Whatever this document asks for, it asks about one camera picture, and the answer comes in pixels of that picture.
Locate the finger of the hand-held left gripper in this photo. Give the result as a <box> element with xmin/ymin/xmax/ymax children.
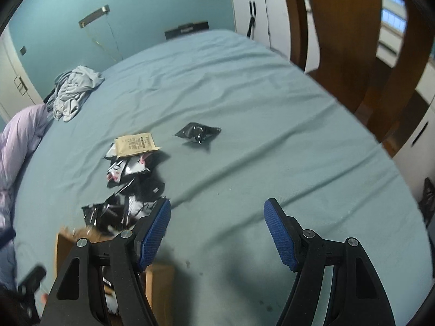
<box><xmin>17</xmin><ymin>265</ymin><xmax>47</xmax><ymax>296</ymax></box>

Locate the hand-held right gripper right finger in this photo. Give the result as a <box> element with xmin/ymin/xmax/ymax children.
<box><xmin>263</xmin><ymin>198</ymin><xmax>396</xmax><ymax>326</ymax></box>

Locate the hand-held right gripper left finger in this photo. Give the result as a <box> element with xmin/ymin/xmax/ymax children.
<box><xmin>40</xmin><ymin>198</ymin><xmax>172</xmax><ymax>326</ymax></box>

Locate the pile of black snack packets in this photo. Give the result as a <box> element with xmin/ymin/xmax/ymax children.
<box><xmin>82</xmin><ymin>143</ymin><xmax>170</xmax><ymax>235</ymax></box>

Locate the brown cardboard box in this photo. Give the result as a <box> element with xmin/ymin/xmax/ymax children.
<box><xmin>56</xmin><ymin>226</ymin><xmax>175</xmax><ymax>326</ymax></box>

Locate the beige sachet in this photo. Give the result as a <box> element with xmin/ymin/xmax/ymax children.
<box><xmin>114</xmin><ymin>134</ymin><xmax>162</xmax><ymax>158</ymax></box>

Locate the glossy black snack packet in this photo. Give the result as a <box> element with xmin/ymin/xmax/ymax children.
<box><xmin>173</xmin><ymin>122</ymin><xmax>222</xmax><ymax>147</ymax></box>

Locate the bed with teal sheet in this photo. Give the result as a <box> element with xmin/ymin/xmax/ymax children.
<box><xmin>14</xmin><ymin>29</ymin><xmax>429</xmax><ymax>326</ymax></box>

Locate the purple duvet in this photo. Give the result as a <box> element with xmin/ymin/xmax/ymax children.
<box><xmin>0</xmin><ymin>104</ymin><xmax>51</xmax><ymax>238</ymax></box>

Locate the white drawer unit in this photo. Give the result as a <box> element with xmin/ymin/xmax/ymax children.
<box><xmin>391</xmin><ymin>102</ymin><xmax>435</xmax><ymax>191</ymax></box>

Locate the crumpled grey clothing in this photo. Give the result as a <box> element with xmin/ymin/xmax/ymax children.
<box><xmin>46</xmin><ymin>65</ymin><xmax>105</xmax><ymax>123</ymax></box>

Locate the white door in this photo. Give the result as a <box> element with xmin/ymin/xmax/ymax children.
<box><xmin>0</xmin><ymin>27</ymin><xmax>45</xmax><ymax>123</ymax></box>

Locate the brown wooden chair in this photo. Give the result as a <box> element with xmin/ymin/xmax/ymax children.
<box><xmin>279</xmin><ymin>0</ymin><xmax>435</xmax><ymax>158</ymax></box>

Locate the black bag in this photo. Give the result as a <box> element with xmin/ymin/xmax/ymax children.
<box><xmin>165</xmin><ymin>21</ymin><xmax>209</xmax><ymax>40</ymax></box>

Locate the white cabinet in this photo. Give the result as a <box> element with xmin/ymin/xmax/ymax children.
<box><xmin>230</xmin><ymin>0</ymin><xmax>322</xmax><ymax>73</ymax></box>

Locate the window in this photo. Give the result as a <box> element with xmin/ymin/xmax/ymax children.
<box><xmin>375</xmin><ymin>0</ymin><xmax>408</xmax><ymax>68</ymax></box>

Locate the thin yellow hanging cable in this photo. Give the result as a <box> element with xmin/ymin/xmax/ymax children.
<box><xmin>85</xmin><ymin>27</ymin><xmax>123</xmax><ymax>62</ymax></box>

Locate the black hanging strap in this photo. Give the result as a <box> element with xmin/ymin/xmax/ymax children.
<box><xmin>246</xmin><ymin>1</ymin><xmax>257</xmax><ymax>39</ymax></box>

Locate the metal wall bracket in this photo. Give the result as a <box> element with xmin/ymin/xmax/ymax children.
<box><xmin>79</xmin><ymin>4</ymin><xmax>110</xmax><ymax>28</ymax></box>

